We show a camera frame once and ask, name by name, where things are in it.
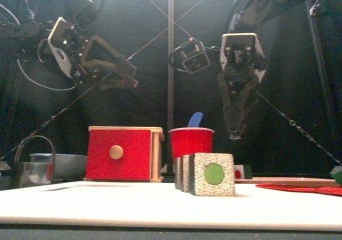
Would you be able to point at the toy sushi piece green dot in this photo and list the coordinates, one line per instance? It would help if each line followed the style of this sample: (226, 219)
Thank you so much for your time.
(214, 174)

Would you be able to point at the red plastic cup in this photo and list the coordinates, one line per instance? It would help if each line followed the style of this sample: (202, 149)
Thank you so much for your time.
(191, 142)

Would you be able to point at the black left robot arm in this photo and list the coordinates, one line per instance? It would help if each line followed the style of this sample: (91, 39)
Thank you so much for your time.
(17, 29)

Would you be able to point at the grey metal bowl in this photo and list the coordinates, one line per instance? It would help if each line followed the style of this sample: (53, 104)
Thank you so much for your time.
(68, 164)

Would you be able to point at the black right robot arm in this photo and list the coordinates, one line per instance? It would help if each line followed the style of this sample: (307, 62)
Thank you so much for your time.
(267, 4)

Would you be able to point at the vertical metal frame pole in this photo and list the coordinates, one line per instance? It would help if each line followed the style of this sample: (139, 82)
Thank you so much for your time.
(171, 84)

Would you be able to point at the toy sushi roll piece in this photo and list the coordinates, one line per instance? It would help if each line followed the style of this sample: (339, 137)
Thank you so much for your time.
(178, 172)

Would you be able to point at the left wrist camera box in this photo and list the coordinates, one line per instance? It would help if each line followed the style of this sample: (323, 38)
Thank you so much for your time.
(84, 14)

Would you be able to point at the red drawer with wooden knob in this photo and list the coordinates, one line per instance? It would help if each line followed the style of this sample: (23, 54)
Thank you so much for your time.
(128, 157)

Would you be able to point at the wooden slot box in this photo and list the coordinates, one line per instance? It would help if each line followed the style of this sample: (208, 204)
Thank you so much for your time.
(156, 154)

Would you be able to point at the dark slanted frame bar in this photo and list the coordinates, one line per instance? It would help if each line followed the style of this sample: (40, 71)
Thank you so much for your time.
(321, 77)

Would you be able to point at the blue plastic stick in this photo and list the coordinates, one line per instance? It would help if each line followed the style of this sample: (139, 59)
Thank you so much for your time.
(195, 120)

